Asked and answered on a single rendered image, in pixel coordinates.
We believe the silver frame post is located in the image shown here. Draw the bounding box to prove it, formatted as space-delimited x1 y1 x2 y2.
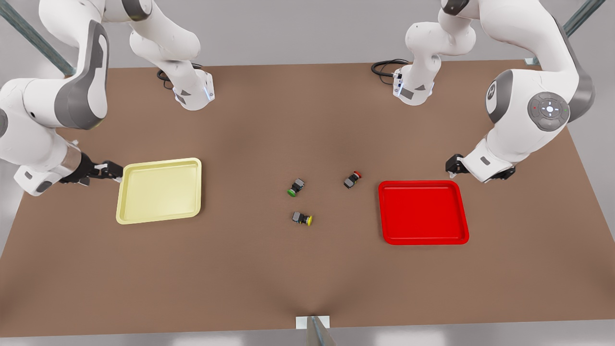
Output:
0 0 77 78
295 315 338 346
525 0 607 66

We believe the red tray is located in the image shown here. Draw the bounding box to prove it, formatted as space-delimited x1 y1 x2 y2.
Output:
378 180 470 246

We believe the pale yellow tray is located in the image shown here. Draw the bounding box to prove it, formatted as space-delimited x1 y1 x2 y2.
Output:
116 158 202 225

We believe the black cable loop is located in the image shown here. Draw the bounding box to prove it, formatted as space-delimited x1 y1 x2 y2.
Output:
370 59 410 86
157 62 204 90

